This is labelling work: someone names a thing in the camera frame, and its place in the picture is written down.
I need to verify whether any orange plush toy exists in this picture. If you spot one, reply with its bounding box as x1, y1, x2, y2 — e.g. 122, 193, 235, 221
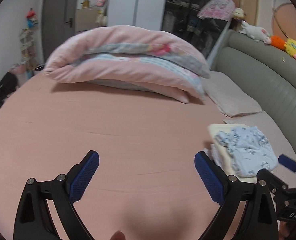
270, 35, 286, 50

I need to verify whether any pink folded quilt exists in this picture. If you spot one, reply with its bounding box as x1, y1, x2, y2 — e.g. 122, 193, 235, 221
43, 25, 210, 103

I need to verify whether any light blue patterned pajama garment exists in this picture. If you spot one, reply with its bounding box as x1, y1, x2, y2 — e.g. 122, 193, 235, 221
215, 126, 278, 178

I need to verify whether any yellow sponge plush toy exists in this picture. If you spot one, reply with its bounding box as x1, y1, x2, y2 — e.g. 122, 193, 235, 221
284, 38, 296, 57

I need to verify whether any white shelf rack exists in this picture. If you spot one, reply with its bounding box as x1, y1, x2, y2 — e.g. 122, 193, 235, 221
19, 28, 38, 79

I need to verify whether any white plush rabbit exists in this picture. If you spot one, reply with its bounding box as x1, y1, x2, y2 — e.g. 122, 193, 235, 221
239, 21, 271, 44

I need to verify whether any pink patterned hanging cloth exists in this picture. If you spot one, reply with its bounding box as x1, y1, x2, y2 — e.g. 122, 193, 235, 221
197, 0, 236, 21

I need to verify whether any black bag on floor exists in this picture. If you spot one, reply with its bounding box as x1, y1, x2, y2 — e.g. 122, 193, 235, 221
0, 72, 18, 103

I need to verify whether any black wardrobe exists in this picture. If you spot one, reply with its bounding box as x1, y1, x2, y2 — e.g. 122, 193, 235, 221
162, 0, 228, 58

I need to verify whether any stack of folded clothes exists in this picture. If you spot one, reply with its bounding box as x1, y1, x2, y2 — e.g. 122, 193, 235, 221
204, 122, 261, 183

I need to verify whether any colourful plush toy on shelf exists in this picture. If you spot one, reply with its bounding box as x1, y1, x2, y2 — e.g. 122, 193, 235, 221
26, 8, 38, 29

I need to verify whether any pink bed sheet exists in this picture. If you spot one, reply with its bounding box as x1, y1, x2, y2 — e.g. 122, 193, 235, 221
0, 75, 224, 239

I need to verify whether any dark grey door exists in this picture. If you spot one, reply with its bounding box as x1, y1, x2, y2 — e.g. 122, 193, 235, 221
41, 0, 77, 61

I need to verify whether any pink flat pillow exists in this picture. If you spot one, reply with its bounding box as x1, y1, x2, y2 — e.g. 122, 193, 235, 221
202, 71, 262, 118

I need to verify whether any light wooden cabinet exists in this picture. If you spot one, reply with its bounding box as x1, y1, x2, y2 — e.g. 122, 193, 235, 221
75, 7, 107, 33

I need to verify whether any grey green padded headboard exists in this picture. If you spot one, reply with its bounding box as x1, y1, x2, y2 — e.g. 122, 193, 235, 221
212, 30, 296, 154

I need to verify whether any person's left hand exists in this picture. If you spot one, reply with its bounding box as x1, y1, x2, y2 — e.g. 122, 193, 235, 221
110, 231, 126, 240

